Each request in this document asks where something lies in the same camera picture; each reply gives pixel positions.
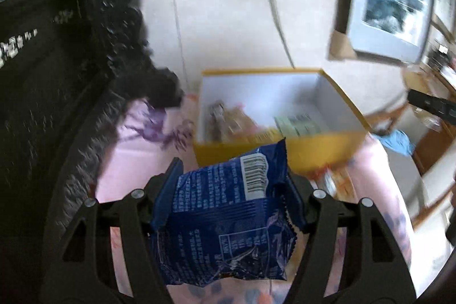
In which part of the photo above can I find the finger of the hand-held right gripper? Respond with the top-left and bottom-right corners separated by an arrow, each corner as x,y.
407,88 -> 456,120

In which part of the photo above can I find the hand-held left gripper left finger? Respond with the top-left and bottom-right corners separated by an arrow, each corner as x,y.
42,157 -> 184,304

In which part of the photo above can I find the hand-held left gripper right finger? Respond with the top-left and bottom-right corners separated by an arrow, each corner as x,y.
285,172 -> 417,304

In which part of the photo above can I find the yellow cardboard box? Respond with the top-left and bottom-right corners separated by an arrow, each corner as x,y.
192,67 -> 373,173

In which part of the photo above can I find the blue snack packet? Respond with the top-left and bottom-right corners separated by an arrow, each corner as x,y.
150,137 -> 307,290

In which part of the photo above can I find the pink floral cloth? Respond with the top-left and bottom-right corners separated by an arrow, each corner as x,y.
94,94 -> 414,304

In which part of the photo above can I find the brown wooden furniture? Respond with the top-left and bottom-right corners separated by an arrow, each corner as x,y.
367,67 -> 456,176

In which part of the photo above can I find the orange white snack packet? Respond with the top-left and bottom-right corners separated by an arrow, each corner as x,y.
310,162 -> 357,201

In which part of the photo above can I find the light blue cloth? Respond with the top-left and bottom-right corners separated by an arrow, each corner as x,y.
378,131 -> 416,157

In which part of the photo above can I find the dark brown snack packet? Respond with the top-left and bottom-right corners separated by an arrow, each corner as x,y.
207,102 -> 226,141

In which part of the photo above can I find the tan snack packet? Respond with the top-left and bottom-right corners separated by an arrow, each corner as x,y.
224,107 -> 258,142

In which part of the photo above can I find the cardboard corner protector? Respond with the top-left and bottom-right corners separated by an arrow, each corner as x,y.
328,30 -> 359,62

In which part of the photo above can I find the grey power cable with plug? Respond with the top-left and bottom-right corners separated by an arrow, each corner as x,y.
266,0 -> 297,70

